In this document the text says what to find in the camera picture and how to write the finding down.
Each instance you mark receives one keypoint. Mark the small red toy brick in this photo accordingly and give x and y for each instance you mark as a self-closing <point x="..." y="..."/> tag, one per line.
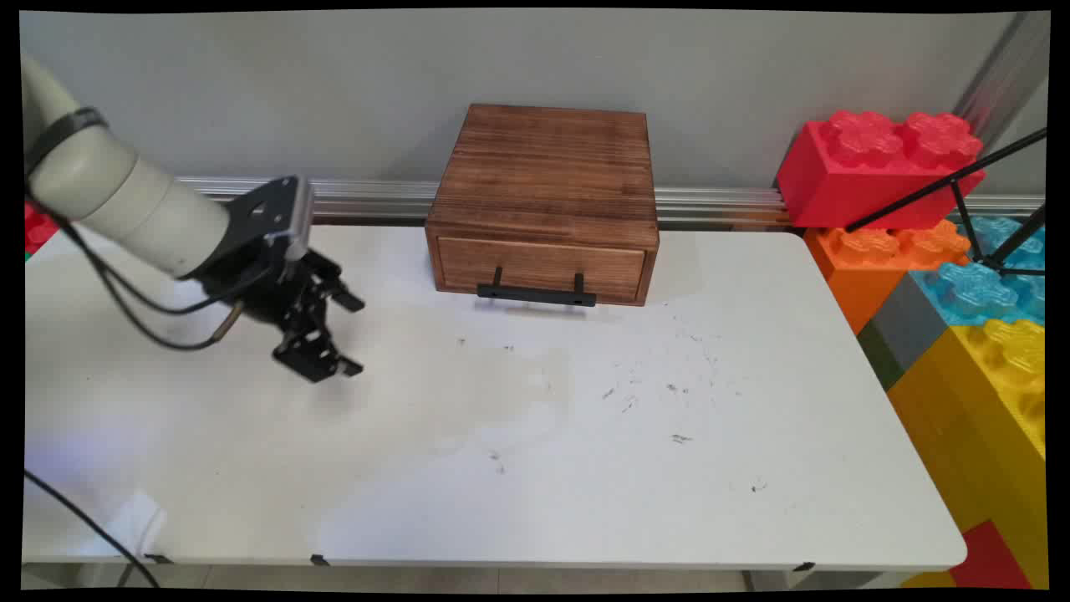
<point x="991" y="560"/>

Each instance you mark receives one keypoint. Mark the dark wooden cabinet box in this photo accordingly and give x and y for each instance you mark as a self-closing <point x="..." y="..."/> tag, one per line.
<point x="547" y="159"/>

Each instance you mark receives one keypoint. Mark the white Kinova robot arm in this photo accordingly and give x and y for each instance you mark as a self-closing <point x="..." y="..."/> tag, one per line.
<point x="125" y="196"/>

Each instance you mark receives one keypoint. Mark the big grey toy brick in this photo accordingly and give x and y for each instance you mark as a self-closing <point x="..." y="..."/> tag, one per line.
<point x="907" y="326"/>

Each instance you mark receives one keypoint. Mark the big orange toy brick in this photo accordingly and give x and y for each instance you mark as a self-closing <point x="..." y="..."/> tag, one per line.
<point x="869" y="263"/>

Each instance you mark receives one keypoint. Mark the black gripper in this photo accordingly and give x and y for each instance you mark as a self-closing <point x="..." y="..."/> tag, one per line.
<point x="267" y="293"/>

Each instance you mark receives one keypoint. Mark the big red toy brick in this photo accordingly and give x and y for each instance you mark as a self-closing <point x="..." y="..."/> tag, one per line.
<point x="869" y="171"/>

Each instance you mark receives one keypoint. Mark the big light blue toy brick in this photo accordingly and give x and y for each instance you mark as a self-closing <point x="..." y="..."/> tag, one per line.
<point x="974" y="288"/>

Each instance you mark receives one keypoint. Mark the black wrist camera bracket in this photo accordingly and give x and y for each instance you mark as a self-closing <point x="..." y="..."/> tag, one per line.
<point x="259" y="213"/>

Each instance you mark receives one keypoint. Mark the aluminium rail along wall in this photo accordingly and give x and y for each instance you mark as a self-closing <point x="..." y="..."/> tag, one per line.
<point x="710" y="202"/>

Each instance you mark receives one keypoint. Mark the big green toy brick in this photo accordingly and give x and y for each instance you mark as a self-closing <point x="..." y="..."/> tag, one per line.
<point x="879" y="355"/>

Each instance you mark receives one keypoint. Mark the big yellow toy brick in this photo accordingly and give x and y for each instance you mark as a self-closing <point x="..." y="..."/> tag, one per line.
<point x="970" y="435"/>

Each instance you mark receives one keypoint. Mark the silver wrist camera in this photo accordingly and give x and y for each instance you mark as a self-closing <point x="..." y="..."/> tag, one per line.
<point x="299" y="221"/>

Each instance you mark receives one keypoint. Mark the black tripod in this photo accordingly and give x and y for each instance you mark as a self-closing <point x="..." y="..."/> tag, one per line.
<point x="978" y="226"/>

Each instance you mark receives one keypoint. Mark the red brick beside arm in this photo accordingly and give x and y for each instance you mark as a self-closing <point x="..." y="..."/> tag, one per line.
<point x="35" y="230"/>

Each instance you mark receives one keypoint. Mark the aluminium upright post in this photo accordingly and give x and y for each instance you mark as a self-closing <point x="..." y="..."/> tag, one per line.
<point x="999" y="75"/>

